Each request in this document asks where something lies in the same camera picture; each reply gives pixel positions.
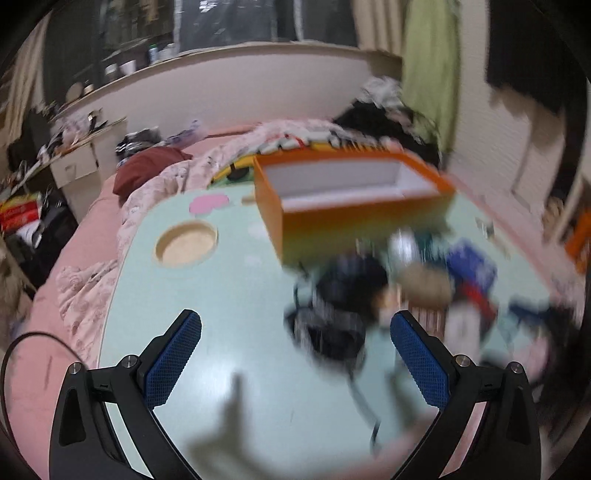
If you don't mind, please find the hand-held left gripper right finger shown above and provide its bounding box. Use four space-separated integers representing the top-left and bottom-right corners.
390 309 541 480

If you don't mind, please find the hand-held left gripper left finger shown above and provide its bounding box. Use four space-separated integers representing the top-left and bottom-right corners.
48 308 203 480

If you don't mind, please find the black fabric pouch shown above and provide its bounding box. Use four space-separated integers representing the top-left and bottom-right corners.
284 256 389 365

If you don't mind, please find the orange storage box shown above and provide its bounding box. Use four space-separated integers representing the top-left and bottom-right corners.
253 150 458 266

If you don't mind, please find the light green desktop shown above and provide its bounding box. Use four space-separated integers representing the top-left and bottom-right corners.
99 178 578 480

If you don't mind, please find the red and white object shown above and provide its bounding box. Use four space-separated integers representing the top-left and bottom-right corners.
443 281 499 356

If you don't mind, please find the tan fuzzy object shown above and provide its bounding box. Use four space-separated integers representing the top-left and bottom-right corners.
399 265 455 305

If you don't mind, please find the blue packet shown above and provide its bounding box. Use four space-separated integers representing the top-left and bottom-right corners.
445 240 499 287

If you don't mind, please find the silver object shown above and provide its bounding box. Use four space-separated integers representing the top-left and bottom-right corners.
388 231 416 264

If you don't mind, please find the pink sticker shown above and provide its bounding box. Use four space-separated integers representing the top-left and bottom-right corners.
190 195 230 215

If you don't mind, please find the pink floral blanket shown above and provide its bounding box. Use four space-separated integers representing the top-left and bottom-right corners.
58 119 407 365

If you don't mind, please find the dark red pillow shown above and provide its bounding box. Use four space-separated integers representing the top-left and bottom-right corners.
112 147 192 204

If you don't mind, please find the orange object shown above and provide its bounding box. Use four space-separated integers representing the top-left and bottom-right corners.
566 222 591 261

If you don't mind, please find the white drawer cabinet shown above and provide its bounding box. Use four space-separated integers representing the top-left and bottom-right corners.
48 117 127 222

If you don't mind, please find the red packaging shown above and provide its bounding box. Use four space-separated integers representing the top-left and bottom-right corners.
0 194 42 232

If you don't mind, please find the black and white striped cloth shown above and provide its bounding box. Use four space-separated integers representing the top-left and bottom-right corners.
115 130 162 162

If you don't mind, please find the pile of clothes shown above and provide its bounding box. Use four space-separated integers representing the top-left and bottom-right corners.
332 76 444 162

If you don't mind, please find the black bag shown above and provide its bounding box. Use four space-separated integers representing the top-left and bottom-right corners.
7 111 51 171

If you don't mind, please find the green hanging cloth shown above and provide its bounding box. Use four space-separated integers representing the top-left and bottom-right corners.
401 0 462 153

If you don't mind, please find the black hanging garment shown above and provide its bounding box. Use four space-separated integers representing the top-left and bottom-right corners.
484 0 591 112

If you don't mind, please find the beige curtain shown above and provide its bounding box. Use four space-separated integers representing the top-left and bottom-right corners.
353 0 407 56

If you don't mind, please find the thin black cable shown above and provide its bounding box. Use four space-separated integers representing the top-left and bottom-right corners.
0 331 88 435

